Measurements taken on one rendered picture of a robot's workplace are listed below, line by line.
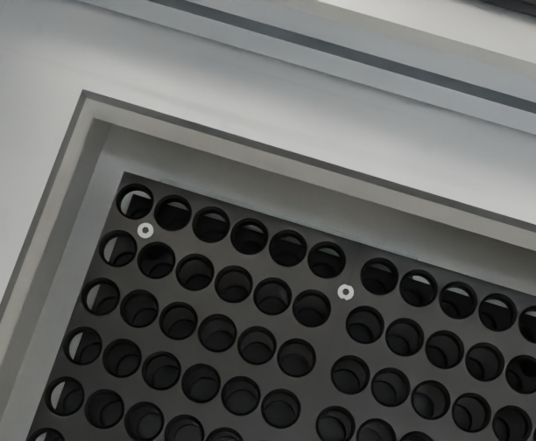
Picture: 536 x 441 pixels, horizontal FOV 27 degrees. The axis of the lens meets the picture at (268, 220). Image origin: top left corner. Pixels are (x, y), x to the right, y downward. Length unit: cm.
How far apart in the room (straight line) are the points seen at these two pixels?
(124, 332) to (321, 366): 7
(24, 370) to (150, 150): 10
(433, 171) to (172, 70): 9
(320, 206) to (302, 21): 15
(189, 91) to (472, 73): 9
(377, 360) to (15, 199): 13
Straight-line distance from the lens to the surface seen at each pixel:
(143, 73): 36
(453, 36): 32
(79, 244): 46
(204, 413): 38
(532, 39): 32
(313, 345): 38
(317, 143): 35
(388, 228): 46
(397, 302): 38
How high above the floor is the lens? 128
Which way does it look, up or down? 75 degrees down
